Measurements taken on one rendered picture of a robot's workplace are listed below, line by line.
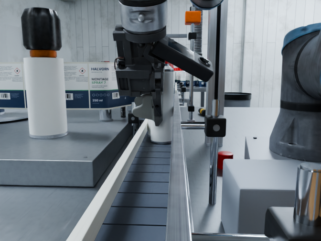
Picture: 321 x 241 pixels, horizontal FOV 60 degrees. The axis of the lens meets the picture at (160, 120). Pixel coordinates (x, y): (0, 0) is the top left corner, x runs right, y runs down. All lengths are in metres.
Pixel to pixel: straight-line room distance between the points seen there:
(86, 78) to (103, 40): 4.96
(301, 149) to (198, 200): 0.20
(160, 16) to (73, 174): 0.31
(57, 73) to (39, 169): 0.25
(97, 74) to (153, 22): 0.48
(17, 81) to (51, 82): 0.31
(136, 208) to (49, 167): 0.25
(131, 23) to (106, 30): 5.41
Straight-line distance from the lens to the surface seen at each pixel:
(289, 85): 0.57
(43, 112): 0.70
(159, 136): 0.61
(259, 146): 0.63
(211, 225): 0.41
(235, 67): 5.28
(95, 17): 5.99
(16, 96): 1.00
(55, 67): 0.70
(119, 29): 0.50
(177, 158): 0.24
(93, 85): 0.90
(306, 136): 0.55
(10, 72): 1.00
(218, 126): 0.41
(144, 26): 0.45
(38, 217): 0.46
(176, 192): 0.18
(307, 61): 0.48
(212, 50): 0.78
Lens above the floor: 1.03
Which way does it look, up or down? 10 degrees down
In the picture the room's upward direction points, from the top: straight up
